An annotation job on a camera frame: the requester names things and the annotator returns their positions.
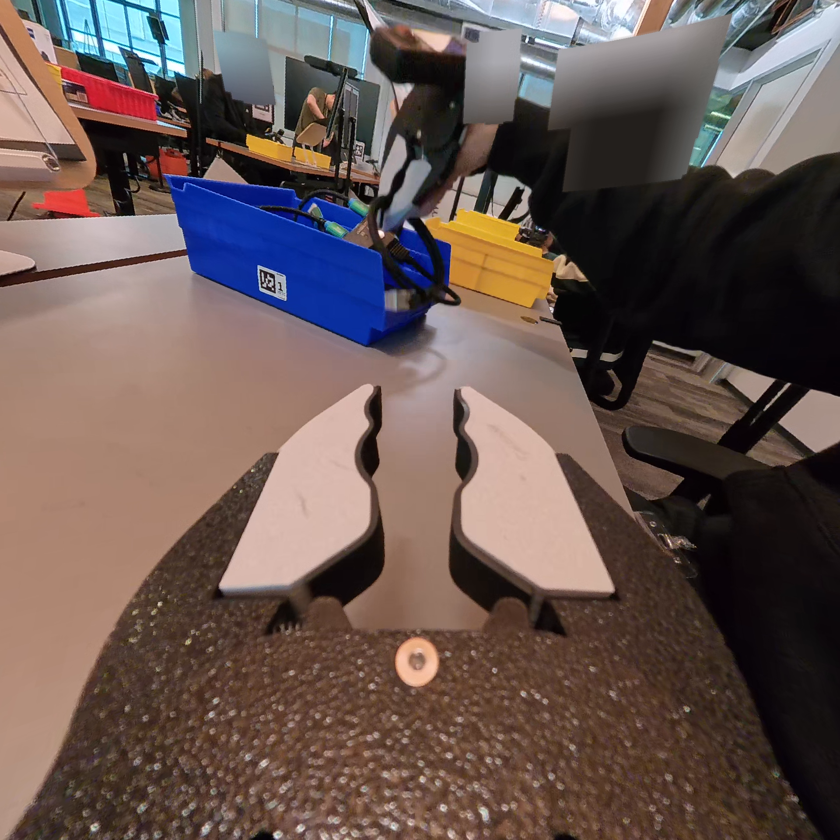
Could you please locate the yellow plastic bin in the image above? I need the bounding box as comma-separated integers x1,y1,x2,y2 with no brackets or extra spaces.
425,208,556,308

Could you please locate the red plastic bin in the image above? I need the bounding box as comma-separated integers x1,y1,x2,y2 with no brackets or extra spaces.
58,64,160,123

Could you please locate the grey usb hub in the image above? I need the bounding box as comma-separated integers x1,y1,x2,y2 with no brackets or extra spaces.
344,222,395,252

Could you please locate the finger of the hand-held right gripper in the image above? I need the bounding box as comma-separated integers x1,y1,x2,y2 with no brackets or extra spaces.
404,161,437,223
379,140,421,232

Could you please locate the black braided usb cable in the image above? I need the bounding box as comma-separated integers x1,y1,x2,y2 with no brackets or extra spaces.
371,213,462,311

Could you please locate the wooden desk with black legs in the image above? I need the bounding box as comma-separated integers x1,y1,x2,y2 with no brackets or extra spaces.
66,101,193,217
205,136,382,191

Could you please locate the small yellow bin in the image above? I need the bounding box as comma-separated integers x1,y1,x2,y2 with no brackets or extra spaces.
245,133,333,169

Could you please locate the paper-covered board with wooden frame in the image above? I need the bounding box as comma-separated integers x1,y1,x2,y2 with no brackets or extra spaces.
0,0,99,193

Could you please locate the black chair with armrest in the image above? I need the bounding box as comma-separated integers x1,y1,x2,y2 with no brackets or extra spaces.
622,425,772,509

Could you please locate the blue plastic bin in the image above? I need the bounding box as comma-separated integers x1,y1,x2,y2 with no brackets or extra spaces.
163,173,454,347

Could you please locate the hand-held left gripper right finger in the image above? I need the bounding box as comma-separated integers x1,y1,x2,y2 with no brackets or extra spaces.
448,385,618,610

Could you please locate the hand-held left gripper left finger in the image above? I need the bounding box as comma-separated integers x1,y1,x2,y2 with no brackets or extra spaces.
217,383,387,610

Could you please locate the person's right forearm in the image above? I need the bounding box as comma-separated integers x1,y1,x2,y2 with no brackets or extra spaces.
487,98,840,398

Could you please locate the person's right hand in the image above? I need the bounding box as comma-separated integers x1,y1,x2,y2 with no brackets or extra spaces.
446,123,501,196

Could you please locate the black monitor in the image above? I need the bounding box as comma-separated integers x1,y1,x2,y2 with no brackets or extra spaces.
284,55,383,157

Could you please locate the orange floor object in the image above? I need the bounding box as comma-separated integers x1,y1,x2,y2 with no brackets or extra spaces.
31,189,101,219

